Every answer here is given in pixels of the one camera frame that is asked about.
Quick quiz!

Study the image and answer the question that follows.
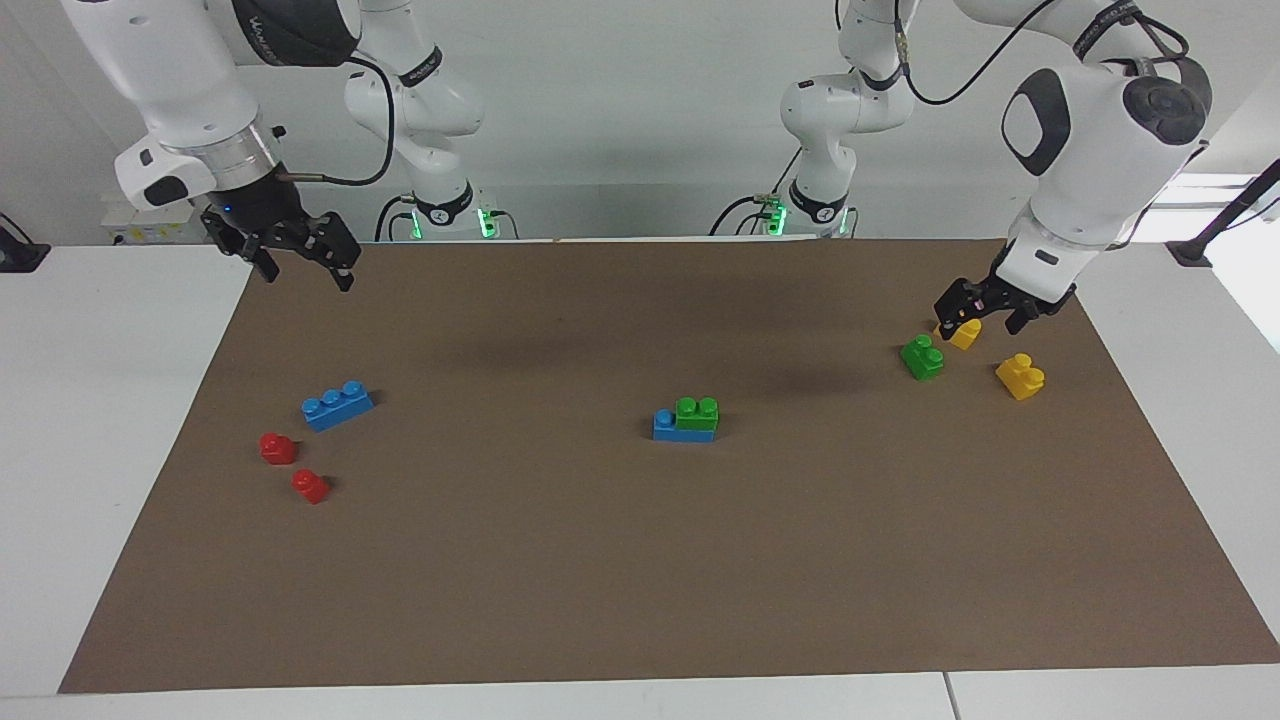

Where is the blue three-stud toy brick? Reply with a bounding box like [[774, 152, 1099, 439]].
[[301, 380, 376, 433], [653, 408, 717, 443]]

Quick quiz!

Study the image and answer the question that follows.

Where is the black table clamp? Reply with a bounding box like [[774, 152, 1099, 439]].
[[0, 213, 51, 273]]

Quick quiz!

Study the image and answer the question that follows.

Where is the brown table mat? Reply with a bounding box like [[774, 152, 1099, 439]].
[[58, 237, 1280, 694]]

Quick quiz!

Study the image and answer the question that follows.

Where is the black base cable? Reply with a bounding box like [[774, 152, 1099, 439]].
[[375, 193, 416, 243], [708, 195, 776, 237]]

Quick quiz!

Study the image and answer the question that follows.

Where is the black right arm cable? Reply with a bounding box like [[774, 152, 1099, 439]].
[[275, 55, 398, 188]]

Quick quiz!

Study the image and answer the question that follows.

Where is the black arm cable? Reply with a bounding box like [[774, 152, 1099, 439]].
[[275, 55, 398, 188], [893, 0, 1191, 106]]

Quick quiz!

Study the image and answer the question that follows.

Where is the white wall socket box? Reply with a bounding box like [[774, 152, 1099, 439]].
[[100, 195, 201, 246]]

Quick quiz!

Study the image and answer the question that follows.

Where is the black camera stand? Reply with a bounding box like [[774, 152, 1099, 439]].
[[1165, 158, 1280, 268]]

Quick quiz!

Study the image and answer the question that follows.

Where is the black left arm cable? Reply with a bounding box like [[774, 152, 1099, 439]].
[[893, 0, 1191, 106]]

